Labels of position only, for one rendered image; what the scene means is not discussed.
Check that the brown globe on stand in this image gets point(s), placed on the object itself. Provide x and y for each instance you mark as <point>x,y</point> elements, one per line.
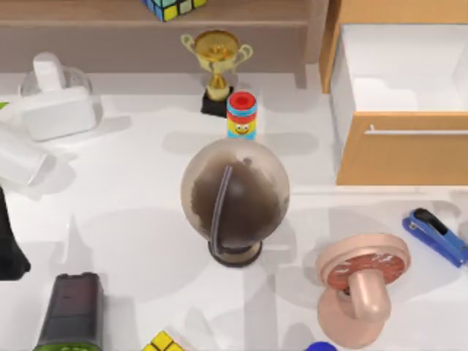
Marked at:
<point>237,197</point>

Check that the colourful can with red lid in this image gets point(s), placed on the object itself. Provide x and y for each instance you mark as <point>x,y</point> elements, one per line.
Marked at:
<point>241,117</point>

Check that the gold trophy with black base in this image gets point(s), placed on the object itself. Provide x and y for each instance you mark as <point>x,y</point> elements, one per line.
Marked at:
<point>215,55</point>

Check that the wooden cupboard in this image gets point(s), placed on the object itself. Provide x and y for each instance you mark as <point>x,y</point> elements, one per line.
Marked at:
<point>329,47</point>

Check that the pink stand with brown disc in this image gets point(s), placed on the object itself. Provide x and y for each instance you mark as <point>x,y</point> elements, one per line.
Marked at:
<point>362,289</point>

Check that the pale wooden drawer front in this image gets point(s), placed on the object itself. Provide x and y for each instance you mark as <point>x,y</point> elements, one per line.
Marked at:
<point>409,161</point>

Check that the colourful puzzle cube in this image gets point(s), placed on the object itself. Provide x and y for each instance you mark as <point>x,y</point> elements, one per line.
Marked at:
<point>172,7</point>

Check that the wooden open shelf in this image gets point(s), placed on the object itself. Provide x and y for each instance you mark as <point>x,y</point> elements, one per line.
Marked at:
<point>109,44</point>

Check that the yellow puzzle cube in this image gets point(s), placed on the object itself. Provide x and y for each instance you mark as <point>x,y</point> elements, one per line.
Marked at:
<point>162,343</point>

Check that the blue round thing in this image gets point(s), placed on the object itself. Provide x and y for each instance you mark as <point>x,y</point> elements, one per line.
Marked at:
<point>320,347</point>

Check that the white appliance with clear dome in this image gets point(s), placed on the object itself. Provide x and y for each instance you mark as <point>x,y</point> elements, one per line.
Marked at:
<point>55,106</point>

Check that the white drawer inside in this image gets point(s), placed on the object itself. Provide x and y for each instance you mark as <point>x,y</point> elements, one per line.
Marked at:
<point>402,66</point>

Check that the blue and black stapler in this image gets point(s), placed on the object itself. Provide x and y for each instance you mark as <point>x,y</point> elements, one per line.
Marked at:
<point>437,234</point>

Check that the black and green box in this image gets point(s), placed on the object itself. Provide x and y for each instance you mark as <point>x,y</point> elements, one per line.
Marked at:
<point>71,314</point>

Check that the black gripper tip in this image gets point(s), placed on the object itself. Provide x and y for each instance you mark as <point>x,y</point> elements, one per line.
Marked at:
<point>9,248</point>

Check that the small green thing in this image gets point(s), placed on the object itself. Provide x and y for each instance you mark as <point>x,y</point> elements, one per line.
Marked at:
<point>2,106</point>

